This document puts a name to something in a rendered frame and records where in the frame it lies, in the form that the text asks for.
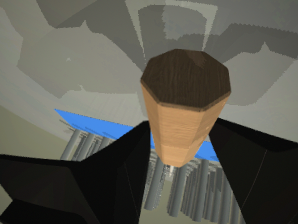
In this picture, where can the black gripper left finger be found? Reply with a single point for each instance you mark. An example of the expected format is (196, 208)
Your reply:
(105, 188)

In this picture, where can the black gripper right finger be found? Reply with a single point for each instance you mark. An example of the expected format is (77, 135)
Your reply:
(262, 171)

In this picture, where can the blue flat strip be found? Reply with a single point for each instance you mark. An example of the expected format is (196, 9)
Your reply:
(103, 128)

